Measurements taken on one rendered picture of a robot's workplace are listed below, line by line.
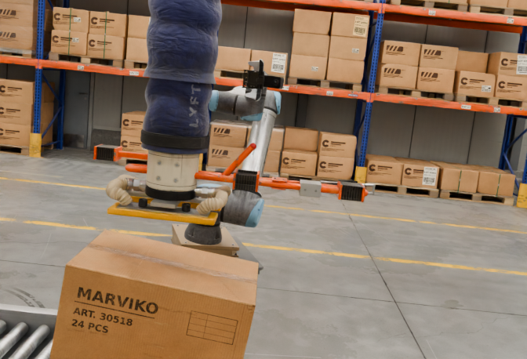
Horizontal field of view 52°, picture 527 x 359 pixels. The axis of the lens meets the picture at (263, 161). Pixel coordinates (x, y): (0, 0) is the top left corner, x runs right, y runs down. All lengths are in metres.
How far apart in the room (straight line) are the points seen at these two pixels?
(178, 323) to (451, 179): 8.07
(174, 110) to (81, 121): 9.17
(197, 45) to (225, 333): 0.90
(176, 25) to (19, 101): 8.28
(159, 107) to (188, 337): 0.72
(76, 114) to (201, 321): 9.29
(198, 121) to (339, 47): 7.35
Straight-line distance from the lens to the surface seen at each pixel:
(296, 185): 1.80
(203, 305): 1.75
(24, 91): 9.87
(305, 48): 8.97
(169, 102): 1.73
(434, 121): 10.68
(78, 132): 10.90
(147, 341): 1.83
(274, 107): 2.84
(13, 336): 2.44
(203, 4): 1.74
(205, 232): 2.68
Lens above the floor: 1.63
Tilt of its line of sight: 8 degrees down
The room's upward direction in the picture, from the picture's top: 6 degrees clockwise
